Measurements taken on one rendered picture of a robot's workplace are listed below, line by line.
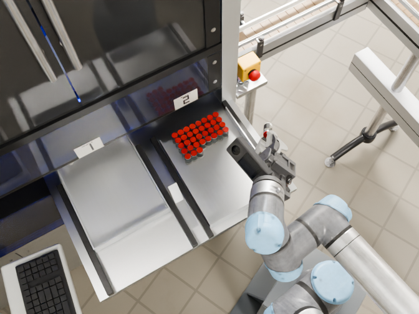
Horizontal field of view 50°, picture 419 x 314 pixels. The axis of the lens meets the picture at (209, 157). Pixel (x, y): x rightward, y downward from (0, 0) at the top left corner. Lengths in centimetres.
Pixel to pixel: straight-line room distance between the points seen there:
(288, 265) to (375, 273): 17
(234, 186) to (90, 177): 48
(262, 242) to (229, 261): 141
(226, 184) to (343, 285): 48
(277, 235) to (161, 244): 61
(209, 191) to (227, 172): 9
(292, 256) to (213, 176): 58
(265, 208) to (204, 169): 61
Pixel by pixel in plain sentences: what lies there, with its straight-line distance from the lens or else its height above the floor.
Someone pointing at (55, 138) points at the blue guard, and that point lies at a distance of 133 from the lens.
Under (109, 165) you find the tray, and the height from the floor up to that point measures 88.
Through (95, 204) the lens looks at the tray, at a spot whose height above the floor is 88.
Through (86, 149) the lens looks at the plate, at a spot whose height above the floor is 102.
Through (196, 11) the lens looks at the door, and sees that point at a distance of 121.
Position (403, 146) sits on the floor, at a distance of 271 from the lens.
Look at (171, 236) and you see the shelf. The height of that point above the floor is 88.
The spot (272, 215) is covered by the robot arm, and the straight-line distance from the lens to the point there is 90.
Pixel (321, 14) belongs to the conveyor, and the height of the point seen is 93.
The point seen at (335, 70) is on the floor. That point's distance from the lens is 287.
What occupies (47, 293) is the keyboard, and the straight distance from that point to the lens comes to 152.
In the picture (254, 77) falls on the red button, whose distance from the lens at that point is 152.
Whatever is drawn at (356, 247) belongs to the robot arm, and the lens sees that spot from 100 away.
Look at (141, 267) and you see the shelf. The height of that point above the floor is 88.
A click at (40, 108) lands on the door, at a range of 122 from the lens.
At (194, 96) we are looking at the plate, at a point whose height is 101.
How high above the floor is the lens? 224
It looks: 64 degrees down
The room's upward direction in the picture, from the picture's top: 3 degrees counter-clockwise
